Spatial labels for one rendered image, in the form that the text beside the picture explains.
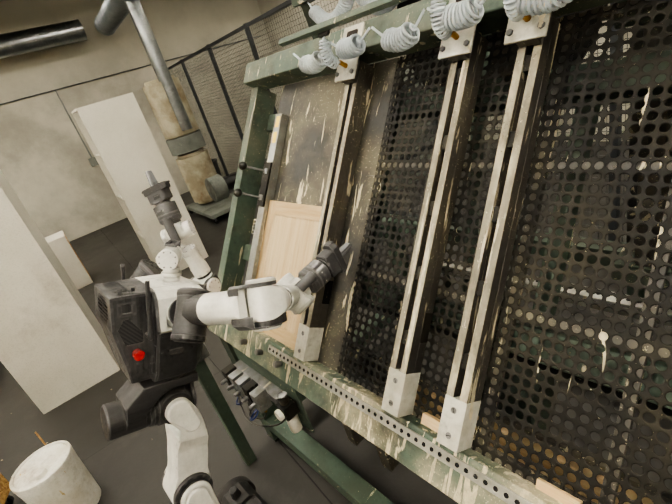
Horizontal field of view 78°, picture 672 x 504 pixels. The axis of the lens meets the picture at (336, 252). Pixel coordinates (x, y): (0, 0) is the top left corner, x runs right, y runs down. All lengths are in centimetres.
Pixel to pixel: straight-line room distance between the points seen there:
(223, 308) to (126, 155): 422
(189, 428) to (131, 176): 394
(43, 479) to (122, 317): 158
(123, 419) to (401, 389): 87
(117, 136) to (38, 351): 239
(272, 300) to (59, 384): 315
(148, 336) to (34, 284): 246
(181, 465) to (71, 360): 241
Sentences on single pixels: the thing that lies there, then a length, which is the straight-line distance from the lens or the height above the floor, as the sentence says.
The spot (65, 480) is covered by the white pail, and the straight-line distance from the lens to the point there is 287.
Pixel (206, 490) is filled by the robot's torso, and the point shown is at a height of 62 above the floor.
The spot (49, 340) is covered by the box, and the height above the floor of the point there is 52.
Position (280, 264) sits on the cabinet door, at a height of 114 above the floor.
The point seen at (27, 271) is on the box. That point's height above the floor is 107.
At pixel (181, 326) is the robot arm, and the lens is 124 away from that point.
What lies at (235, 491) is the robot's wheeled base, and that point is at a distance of 222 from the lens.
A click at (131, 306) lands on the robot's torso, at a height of 137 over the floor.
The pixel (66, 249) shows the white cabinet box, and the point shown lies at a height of 55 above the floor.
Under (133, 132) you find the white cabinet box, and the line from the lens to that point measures 522.
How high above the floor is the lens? 186
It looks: 25 degrees down
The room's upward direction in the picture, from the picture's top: 17 degrees counter-clockwise
